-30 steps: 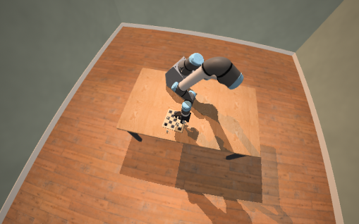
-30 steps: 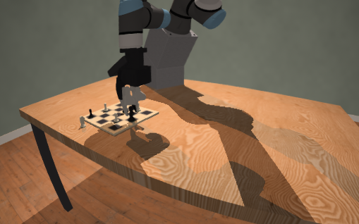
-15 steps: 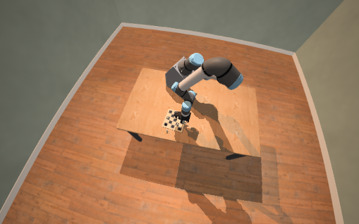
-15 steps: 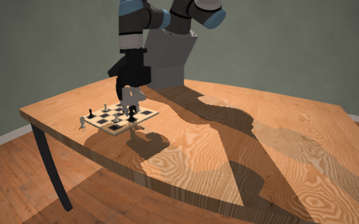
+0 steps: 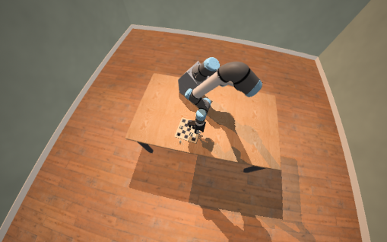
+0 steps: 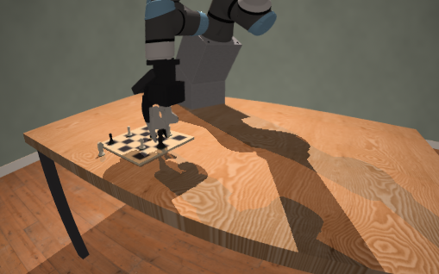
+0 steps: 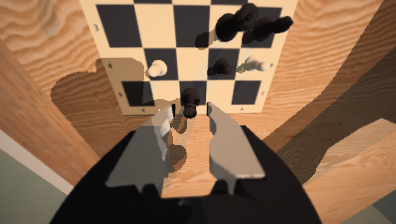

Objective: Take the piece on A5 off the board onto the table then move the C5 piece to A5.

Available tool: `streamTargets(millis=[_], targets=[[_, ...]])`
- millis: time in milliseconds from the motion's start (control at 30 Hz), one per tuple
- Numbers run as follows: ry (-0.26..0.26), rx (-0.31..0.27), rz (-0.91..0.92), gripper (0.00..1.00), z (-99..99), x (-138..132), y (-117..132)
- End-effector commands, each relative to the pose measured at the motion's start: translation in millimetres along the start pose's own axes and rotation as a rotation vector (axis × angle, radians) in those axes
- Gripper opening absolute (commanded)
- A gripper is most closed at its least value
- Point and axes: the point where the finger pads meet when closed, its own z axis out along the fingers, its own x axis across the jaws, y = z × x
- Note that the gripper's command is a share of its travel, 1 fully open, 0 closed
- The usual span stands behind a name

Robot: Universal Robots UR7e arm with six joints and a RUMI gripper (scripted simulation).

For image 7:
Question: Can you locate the white chess pawn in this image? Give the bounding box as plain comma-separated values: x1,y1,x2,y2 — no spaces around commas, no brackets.
148,60,167,77
245,55,269,72

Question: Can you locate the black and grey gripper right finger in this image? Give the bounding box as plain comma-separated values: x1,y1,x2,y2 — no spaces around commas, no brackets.
207,102,322,224

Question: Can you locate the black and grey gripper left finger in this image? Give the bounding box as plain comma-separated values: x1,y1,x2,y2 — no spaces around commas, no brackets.
49,103,176,224

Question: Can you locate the black and cream chessboard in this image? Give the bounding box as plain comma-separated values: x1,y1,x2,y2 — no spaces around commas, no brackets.
79,0,298,115

